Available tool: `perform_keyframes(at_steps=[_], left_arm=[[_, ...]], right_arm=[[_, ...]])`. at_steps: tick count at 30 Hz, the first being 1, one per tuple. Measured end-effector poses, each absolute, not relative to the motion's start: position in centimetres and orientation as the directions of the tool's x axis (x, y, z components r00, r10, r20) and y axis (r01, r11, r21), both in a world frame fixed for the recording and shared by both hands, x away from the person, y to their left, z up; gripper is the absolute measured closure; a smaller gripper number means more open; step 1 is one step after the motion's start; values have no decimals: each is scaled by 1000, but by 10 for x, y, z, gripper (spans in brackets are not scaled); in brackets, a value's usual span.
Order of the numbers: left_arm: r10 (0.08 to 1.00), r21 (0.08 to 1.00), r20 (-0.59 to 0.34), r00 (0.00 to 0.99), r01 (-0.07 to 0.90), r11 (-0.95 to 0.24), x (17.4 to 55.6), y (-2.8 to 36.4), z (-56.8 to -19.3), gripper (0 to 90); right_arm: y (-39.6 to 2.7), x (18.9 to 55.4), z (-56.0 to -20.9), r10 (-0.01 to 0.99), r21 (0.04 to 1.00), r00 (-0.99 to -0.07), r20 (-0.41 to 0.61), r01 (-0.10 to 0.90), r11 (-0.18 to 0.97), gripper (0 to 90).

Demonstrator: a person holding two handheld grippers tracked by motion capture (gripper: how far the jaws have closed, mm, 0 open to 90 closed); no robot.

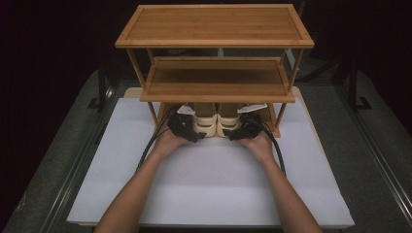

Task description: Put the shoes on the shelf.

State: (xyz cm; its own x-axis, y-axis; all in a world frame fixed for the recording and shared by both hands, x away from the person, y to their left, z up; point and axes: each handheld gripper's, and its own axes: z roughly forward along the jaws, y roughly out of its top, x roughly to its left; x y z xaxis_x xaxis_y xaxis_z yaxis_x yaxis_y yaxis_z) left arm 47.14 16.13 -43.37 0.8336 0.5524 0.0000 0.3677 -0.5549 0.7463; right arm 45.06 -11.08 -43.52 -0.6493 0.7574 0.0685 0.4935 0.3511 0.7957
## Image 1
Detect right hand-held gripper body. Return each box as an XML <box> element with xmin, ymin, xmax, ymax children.
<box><xmin>236</xmin><ymin>103</ymin><xmax>269</xmax><ymax>138</ymax></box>

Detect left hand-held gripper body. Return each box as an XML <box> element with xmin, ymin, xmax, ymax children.
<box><xmin>166</xmin><ymin>103</ymin><xmax>197</xmax><ymax>138</ymax></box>

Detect cream clog shoe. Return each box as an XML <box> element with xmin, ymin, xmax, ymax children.
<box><xmin>216</xmin><ymin>102</ymin><xmax>243</xmax><ymax>139</ymax></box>
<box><xmin>191</xmin><ymin>102</ymin><xmax>219</xmax><ymax>138</ymax></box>

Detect wooden three-tier shoe rack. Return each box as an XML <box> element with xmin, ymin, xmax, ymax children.
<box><xmin>115</xmin><ymin>3</ymin><xmax>315</xmax><ymax>139</ymax></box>

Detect person's left hand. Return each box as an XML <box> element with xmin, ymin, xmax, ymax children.
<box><xmin>151</xmin><ymin>126</ymin><xmax>190</xmax><ymax>160</ymax></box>

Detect person's right hand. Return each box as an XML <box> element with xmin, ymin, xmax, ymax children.
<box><xmin>238</xmin><ymin>129</ymin><xmax>276</xmax><ymax>164</ymax></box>

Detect white table mat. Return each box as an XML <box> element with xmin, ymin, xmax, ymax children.
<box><xmin>66</xmin><ymin>97</ymin><xmax>355</xmax><ymax>228</ymax></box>

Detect black metal stand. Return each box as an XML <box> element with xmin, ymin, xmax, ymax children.
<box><xmin>86</xmin><ymin>59</ymin><xmax>114</xmax><ymax>113</ymax></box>
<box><xmin>346</xmin><ymin>59</ymin><xmax>373</xmax><ymax>113</ymax></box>

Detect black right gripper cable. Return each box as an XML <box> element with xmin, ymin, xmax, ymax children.
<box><xmin>257</xmin><ymin>120</ymin><xmax>288</xmax><ymax>179</ymax></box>

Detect metal floor rail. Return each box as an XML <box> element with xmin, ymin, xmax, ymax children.
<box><xmin>38</xmin><ymin>86</ymin><xmax>124</xmax><ymax>233</ymax></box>
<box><xmin>334</xmin><ymin>85</ymin><xmax>412</xmax><ymax>226</ymax></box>

